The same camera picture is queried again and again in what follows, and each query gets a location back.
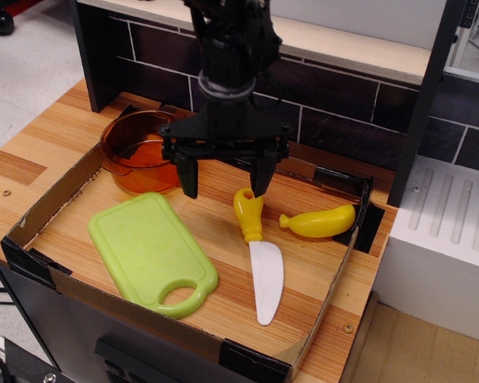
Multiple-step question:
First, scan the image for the yellow handled white toy knife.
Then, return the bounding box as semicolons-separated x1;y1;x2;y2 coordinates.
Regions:
233;188;284;326

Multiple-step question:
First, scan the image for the dark vertical post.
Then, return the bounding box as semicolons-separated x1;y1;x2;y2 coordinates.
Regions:
387;0;466;207

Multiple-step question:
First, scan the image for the yellow toy banana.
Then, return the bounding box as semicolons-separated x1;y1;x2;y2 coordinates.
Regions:
279;204;356;239

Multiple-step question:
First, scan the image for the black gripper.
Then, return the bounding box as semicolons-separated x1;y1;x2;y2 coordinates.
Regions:
159;73;292;199

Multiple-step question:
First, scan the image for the light wooden shelf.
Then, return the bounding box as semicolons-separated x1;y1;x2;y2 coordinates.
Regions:
82;1;430;85

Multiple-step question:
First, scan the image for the black caster wheel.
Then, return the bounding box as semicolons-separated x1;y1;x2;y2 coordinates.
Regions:
0;10;14;36

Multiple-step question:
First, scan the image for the white ribbed sink drainer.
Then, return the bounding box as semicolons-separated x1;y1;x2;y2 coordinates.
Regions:
374;156;479;340

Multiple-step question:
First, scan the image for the orange transparent pot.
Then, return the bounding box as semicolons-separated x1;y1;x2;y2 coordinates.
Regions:
100;105;191;195

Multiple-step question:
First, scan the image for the green plastic cutting board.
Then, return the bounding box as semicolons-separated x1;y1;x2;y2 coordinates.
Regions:
88;192;219;319

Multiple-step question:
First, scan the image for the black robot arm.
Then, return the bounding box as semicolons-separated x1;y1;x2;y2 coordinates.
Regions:
159;1;292;199

